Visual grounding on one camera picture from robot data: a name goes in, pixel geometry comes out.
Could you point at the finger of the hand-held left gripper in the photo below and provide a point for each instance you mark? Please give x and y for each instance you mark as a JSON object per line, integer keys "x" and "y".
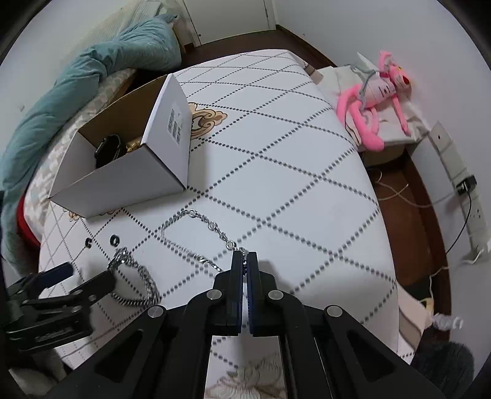
{"x": 57, "y": 273}
{"x": 98, "y": 286}

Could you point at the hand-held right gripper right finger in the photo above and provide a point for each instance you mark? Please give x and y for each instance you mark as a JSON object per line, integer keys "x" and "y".
{"x": 251, "y": 268}

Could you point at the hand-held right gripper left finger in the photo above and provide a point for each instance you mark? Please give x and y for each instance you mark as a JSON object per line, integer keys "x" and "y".
{"x": 238, "y": 268}

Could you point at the white cardboard box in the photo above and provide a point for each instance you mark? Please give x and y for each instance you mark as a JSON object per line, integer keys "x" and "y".
{"x": 115, "y": 184}

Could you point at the gold jewelry piece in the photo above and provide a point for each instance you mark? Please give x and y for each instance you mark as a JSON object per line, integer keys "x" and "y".
{"x": 134, "y": 145}

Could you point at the red cloth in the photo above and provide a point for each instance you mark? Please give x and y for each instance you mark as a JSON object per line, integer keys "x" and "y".
{"x": 25, "y": 222}

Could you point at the white quilted mattress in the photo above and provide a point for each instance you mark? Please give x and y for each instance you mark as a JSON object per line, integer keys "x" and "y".
{"x": 268, "y": 172}

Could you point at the black watch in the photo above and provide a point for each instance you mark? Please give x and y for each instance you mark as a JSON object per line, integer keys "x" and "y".
{"x": 108, "y": 149}

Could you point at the beige cloth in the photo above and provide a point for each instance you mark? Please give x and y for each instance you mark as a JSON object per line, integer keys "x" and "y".
{"x": 412, "y": 326}

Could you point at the teal blanket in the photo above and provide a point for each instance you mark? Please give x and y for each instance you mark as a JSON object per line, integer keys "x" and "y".
{"x": 57, "y": 96}

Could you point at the grey fluffy slipper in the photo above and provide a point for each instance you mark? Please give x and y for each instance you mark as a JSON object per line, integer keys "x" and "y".
{"x": 445, "y": 368}

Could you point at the pink plush toy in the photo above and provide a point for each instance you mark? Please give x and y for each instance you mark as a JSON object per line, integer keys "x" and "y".
{"x": 378, "y": 90}

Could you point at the white power strip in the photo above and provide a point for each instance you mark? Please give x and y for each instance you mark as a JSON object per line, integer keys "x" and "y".
{"x": 454, "y": 161}

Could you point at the black charger plug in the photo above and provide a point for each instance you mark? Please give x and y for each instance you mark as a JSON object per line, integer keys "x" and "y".
{"x": 466, "y": 184}

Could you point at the white door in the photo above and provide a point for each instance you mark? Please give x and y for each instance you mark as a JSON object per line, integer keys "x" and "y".
{"x": 230, "y": 19}

